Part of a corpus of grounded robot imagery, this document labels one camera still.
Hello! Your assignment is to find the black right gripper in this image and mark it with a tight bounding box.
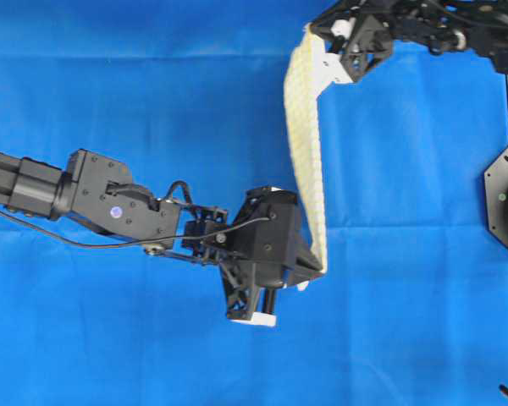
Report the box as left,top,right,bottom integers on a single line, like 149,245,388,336
308,1,396,83

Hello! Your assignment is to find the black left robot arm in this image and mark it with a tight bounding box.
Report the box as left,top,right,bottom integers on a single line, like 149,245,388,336
0,149,323,327

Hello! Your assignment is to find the blue table cloth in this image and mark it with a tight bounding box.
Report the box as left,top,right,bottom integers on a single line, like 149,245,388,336
0,1,508,405

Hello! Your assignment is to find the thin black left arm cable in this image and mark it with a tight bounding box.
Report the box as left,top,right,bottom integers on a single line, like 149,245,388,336
0,201,272,250

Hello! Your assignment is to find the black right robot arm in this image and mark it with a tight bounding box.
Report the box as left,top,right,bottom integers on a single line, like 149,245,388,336
309,1,508,82

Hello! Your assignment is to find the yellow white checked towel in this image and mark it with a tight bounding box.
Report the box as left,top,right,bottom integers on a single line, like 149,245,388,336
284,25,352,275

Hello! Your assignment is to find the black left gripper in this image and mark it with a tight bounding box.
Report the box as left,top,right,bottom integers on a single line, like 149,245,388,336
181,187,324,327

